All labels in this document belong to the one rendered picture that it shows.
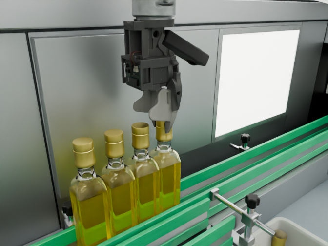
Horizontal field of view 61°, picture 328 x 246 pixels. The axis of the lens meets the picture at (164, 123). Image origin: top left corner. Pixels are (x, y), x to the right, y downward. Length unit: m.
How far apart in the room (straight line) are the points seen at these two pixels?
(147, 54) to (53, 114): 0.22
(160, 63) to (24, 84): 0.26
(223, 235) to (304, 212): 0.49
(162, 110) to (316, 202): 0.75
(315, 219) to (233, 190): 0.36
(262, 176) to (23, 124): 0.64
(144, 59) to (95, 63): 0.15
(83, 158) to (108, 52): 0.24
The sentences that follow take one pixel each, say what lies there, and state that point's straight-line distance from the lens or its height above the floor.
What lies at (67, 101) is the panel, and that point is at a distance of 0.59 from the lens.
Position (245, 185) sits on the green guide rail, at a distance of 0.81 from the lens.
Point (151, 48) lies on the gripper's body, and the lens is 0.50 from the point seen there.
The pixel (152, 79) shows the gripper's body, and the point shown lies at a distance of 0.48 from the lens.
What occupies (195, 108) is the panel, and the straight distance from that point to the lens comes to 0.79.
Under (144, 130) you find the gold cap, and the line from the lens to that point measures 0.52.
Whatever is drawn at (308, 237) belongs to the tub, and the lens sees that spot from 0.85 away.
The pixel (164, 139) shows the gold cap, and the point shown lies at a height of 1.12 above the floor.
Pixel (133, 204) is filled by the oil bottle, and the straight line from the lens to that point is 0.57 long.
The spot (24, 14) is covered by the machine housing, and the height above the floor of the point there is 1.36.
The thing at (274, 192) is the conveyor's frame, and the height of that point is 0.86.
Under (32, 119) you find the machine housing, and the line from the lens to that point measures 0.61.
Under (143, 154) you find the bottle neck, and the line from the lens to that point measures 0.55.
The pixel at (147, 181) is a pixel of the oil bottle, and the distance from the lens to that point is 0.56.
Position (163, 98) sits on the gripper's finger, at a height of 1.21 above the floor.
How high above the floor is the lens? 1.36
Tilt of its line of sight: 22 degrees down
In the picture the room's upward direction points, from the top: straight up
